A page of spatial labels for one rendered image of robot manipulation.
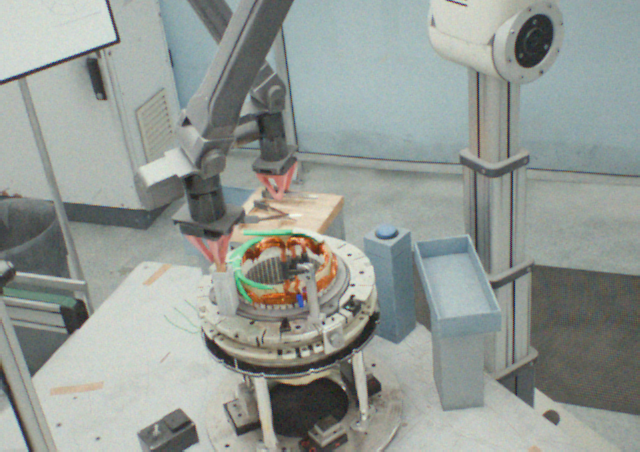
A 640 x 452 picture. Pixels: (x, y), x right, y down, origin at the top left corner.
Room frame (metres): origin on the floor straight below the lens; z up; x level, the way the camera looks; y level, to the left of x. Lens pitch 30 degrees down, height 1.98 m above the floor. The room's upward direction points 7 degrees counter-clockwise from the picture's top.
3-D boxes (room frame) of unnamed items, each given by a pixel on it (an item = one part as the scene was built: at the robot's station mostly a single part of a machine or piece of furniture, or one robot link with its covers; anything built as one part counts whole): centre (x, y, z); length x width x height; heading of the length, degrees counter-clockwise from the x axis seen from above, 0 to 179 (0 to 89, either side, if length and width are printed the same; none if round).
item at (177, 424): (1.23, 0.34, 0.81); 0.10 x 0.06 x 0.06; 123
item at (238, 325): (1.28, 0.08, 1.09); 0.32 x 0.32 x 0.01
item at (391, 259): (1.50, -0.13, 0.91); 0.07 x 0.07 x 0.25; 46
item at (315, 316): (1.15, 0.03, 1.15); 0.03 x 0.02 x 0.12; 61
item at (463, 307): (1.28, -0.23, 0.92); 0.25 x 0.11 x 0.28; 1
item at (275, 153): (1.62, 0.08, 1.20); 0.10 x 0.07 x 0.07; 155
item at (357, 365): (1.22, -0.03, 0.91); 0.02 x 0.02 x 0.21
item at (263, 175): (1.62, 0.08, 1.13); 0.07 x 0.07 x 0.09; 65
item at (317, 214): (1.58, 0.08, 1.05); 0.20 x 0.19 x 0.02; 64
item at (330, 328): (1.14, 0.01, 1.07); 0.04 x 0.02 x 0.05; 117
